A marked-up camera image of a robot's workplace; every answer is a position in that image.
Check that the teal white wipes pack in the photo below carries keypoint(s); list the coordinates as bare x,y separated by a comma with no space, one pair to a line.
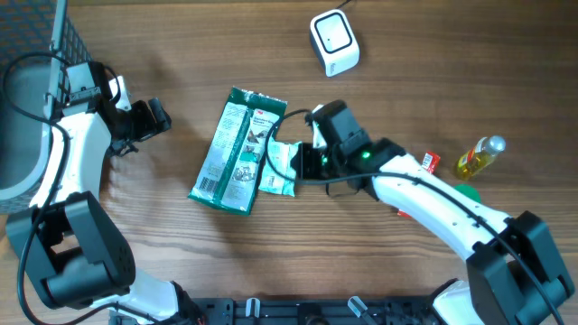
280,155

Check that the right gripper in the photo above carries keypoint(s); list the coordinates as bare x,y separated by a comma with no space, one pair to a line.
304,167

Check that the red white snack packet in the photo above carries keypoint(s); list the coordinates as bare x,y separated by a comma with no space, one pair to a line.
430,163

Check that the yellow oil bottle silver cap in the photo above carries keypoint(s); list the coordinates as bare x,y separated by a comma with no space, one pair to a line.
483,154

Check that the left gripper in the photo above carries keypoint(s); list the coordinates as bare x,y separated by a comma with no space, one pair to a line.
147,127

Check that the grey plastic mesh basket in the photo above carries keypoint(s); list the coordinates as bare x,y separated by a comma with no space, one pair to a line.
37,85

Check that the green foil packet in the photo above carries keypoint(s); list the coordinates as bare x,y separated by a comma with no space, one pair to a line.
228,176

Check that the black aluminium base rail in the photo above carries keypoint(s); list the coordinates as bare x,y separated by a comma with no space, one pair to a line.
391,310

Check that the green lid jar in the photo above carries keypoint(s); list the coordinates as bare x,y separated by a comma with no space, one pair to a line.
468,191

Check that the white barcode scanner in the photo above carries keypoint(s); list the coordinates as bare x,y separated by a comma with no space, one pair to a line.
334,42

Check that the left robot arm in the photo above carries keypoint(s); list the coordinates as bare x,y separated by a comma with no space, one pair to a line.
69,248

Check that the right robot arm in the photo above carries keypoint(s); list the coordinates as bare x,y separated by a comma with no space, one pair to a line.
515,272

